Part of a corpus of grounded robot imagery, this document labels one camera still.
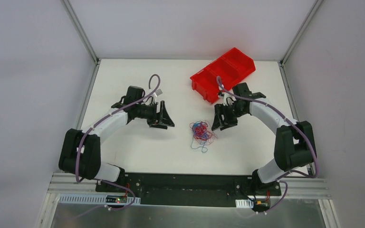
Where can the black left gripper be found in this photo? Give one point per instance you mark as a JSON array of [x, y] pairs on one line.
[[158, 115]]

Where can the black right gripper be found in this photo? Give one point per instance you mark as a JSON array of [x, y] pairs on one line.
[[228, 111]]

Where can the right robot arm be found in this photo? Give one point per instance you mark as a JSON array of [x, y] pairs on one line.
[[294, 140]]

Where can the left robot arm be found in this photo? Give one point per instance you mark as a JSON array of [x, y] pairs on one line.
[[81, 150]]

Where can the red plastic bin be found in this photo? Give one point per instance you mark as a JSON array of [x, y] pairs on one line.
[[232, 67]]

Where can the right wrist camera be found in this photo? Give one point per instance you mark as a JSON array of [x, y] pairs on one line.
[[226, 98]]

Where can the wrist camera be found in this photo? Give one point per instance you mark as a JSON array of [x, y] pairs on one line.
[[156, 94], [226, 98]]

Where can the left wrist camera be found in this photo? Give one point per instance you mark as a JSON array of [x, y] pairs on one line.
[[156, 94]]

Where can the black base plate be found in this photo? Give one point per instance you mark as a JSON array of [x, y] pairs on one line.
[[194, 190]]

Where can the aluminium frame rail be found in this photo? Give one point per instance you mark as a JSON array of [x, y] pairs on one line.
[[295, 187]]

